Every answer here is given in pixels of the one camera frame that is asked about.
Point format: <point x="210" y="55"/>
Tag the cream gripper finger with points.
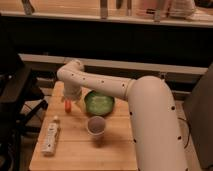
<point x="80" y="104"/>

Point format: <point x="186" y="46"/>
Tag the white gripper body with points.
<point x="72" y="91"/>

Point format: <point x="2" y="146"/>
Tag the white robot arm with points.
<point x="154" y="121"/>

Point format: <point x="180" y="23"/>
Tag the green ceramic bowl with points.
<point x="98" y="104"/>

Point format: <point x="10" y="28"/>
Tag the white paper cup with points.
<point x="96" y="125"/>

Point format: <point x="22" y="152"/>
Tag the white plastic bottle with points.
<point x="50" y="140"/>

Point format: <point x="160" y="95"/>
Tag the black stand at left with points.
<point x="20" y="100"/>

